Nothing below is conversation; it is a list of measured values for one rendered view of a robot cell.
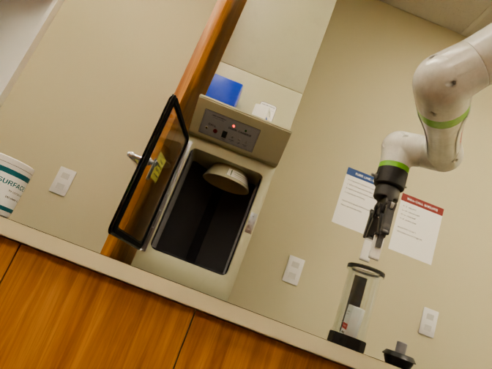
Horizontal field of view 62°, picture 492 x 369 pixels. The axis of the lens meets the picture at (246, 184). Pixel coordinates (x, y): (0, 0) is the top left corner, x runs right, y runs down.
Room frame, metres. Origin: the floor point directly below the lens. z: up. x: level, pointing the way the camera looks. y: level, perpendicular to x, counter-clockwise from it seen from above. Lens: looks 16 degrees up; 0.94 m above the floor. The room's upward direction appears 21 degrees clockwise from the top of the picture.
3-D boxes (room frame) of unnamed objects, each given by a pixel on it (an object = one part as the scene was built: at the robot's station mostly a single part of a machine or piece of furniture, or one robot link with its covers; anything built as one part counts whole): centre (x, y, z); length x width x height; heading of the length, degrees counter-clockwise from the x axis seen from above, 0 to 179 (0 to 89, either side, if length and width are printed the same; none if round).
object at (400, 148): (1.19, -0.42, 1.55); 0.13 x 0.11 x 0.14; 60
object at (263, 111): (1.27, 0.04, 1.54); 0.05 x 0.05 x 0.06; 76
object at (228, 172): (1.43, 0.07, 1.34); 0.18 x 0.18 x 0.05
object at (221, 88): (1.27, 0.18, 1.55); 0.10 x 0.10 x 0.09; 2
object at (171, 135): (1.15, 0.25, 1.19); 0.30 x 0.01 x 0.40; 174
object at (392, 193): (1.19, -0.42, 1.38); 0.08 x 0.07 x 0.09; 2
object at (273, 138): (1.27, 0.08, 1.46); 0.32 x 0.12 x 0.10; 92
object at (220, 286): (1.45, 0.09, 1.32); 0.32 x 0.25 x 0.77; 92
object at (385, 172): (1.19, -0.41, 1.45); 0.12 x 0.09 x 0.06; 92
